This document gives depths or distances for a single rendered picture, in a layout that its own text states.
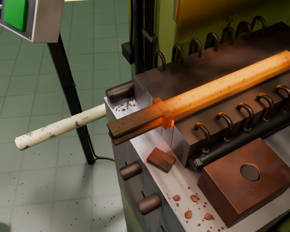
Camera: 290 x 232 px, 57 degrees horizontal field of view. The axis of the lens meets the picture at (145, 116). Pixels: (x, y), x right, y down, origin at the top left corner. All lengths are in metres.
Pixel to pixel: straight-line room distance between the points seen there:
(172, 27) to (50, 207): 1.14
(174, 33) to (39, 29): 0.33
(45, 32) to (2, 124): 1.25
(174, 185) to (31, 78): 1.78
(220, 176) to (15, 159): 1.43
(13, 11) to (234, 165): 0.61
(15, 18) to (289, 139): 0.67
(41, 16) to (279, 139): 0.59
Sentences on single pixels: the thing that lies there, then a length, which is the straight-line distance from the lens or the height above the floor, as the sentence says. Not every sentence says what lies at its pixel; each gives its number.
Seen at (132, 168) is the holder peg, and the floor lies 0.88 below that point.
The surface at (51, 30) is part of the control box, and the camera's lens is 0.75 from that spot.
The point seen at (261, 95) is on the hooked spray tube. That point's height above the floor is 1.01.
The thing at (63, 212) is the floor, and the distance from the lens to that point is 1.49.
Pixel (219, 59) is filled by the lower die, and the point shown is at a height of 0.99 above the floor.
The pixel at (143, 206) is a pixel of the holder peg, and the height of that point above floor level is 0.88.
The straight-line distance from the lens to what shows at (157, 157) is 0.49.
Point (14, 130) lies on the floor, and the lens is 1.86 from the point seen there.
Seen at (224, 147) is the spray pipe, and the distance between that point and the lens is 0.47.
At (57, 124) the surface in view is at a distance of 0.94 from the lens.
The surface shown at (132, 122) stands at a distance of 0.43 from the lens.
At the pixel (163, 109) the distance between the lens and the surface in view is 0.45.
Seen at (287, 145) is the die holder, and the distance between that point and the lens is 0.59.
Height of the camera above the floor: 1.35
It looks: 51 degrees down
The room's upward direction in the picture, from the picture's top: straight up
